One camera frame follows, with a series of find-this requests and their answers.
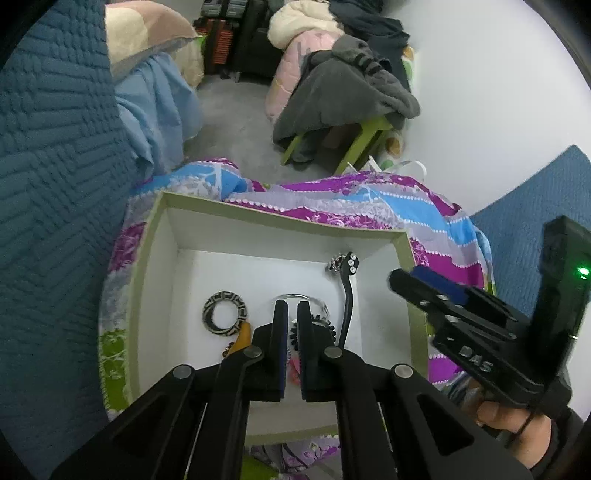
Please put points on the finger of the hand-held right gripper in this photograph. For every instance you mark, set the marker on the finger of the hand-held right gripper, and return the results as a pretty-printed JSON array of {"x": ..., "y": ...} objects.
[
  {"x": 438, "y": 281},
  {"x": 415, "y": 288}
]

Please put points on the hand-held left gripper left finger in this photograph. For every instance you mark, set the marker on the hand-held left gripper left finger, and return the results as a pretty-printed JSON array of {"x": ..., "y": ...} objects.
[{"x": 280, "y": 350}]

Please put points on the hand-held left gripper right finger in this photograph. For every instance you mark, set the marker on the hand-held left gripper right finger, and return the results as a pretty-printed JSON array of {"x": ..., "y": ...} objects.
[{"x": 302, "y": 350}]

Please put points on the small pink item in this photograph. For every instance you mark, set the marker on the small pink item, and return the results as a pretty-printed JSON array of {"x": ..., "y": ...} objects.
[{"x": 293, "y": 371}]

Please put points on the orange hair clip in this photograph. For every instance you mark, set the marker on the orange hair clip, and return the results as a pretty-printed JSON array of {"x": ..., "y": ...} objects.
[{"x": 242, "y": 337}]

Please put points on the black and beige patterned bangle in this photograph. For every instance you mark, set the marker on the black and beige patterned bangle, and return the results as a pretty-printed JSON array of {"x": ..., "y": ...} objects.
[{"x": 226, "y": 297}]

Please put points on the pale green cardboard box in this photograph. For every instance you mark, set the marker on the pale green cardboard box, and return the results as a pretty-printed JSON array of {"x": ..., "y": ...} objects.
[{"x": 231, "y": 267}]

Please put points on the person's right forearm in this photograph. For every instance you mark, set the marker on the person's right forearm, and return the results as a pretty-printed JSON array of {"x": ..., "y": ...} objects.
[{"x": 568, "y": 447}]

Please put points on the person's right hand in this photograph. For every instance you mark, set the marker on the person's right hand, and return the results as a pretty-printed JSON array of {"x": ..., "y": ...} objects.
[{"x": 512, "y": 424}]

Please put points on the floral printed bedsheet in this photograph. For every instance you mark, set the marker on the floral printed bedsheet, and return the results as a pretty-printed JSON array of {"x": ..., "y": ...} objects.
[{"x": 351, "y": 207}]

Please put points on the white plastic bag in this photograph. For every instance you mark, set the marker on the white plastic bag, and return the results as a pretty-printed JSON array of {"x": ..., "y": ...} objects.
[{"x": 401, "y": 166}]

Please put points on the green stool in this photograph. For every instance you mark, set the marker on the green stool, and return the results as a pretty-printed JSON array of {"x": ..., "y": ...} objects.
[{"x": 364, "y": 134}]

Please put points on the grey fleece blanket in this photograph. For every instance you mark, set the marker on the grey fleece blanket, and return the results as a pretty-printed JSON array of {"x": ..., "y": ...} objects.
[{"x": 341, "y": 92}]

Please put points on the pink quilt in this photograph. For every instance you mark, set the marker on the pink quilt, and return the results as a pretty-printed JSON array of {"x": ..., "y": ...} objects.
[{"x": 286, "y": 78}]

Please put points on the dark clothing pile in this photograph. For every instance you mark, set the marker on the dark clothing pile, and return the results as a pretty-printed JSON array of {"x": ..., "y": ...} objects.
[{"x": 374, "y": 32}]

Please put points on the blue quilted bedspread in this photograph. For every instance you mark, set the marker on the blue quilted bedspread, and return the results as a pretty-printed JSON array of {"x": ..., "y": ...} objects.
[{"x": 55, "y": 207}]

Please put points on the light blue sheet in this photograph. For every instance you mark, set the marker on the light blue sheet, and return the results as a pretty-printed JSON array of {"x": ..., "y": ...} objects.
[{"x": 157, "y": 110}]

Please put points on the cream duvet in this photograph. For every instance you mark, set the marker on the cream duvet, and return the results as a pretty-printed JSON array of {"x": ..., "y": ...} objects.
[{"x": 300, "y": 23}]

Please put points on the black suitcase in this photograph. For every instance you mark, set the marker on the black suitcase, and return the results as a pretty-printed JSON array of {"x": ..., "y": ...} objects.
[{"x": 263, "y": 37}]

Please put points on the beige lace cloth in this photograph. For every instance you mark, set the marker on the beige lace cloth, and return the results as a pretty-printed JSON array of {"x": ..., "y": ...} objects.
[{"x": 191, "y": 64}]

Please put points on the red ribbed suitcase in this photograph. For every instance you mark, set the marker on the red ribbed suitcase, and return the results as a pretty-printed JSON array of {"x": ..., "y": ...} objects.
[{"x": 224, "y": 46}]

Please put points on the grey ribbed suitcase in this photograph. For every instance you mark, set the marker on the grey ribbed suitcase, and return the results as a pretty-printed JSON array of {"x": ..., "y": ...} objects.
[{"x": 221, "y": 9}]

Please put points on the pastel patchwork pillow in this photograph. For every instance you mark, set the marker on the pastel patchwork pillow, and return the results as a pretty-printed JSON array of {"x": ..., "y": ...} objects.
[{"x": 143, "y": 32}]

